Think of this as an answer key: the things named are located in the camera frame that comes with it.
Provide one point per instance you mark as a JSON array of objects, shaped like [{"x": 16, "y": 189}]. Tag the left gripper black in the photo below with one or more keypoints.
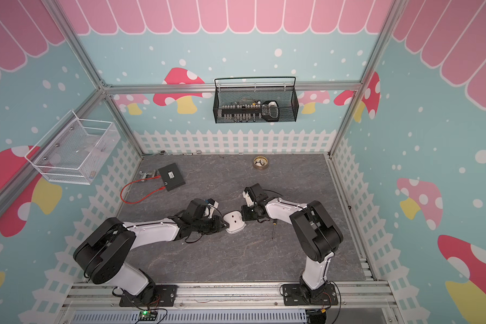
[{"x": 217, "y": 225}]

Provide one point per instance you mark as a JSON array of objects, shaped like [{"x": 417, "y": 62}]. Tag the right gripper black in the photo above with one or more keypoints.
[{"x": 244, "y": 216}]

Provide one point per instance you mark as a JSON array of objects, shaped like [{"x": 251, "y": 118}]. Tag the black yellow screwdriver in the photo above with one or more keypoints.
[{"x": 273, "y": 229}]

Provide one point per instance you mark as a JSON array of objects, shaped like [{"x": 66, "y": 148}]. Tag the white alarm device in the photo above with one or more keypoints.
[{"x": 235, "y": 222}]

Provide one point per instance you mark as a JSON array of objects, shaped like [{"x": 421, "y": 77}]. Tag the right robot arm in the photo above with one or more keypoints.
[{"x": 316, "y": 231}]

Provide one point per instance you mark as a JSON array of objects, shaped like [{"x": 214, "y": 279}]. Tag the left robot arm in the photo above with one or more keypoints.
[{"x": 102, "y": 256}]

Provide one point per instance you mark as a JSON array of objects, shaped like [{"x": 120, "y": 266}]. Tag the tape roll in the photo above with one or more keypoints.
[{"x": 260, "y": 163}]

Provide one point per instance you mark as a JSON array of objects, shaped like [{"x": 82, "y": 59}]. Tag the black box device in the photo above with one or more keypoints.
[{"x": 171, "y": 176}]

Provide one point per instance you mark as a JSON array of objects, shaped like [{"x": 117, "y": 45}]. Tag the metal clip on table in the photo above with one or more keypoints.
[{"x": 147, "y": 175}]

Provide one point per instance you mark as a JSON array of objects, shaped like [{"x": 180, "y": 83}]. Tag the green circuit board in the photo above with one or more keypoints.
[{"x": 147, "y": 316}]

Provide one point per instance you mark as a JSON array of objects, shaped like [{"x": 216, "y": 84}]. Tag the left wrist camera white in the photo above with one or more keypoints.
[{"x": 211, "y": 208}]

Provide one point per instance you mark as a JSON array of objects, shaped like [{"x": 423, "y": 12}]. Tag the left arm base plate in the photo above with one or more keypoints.
[{"x": 151, "y": 296}]

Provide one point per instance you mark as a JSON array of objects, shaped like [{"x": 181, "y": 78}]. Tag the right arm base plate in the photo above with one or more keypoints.
[{"x": 301, "y": 295}]

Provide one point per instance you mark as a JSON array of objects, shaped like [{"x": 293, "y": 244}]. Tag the black wire mesh basket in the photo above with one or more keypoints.
[{"x": 255, "y": 100}]

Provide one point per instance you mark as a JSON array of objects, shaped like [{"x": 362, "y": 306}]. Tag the white wire basket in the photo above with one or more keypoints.
[{"x": 74, "y": 150}]

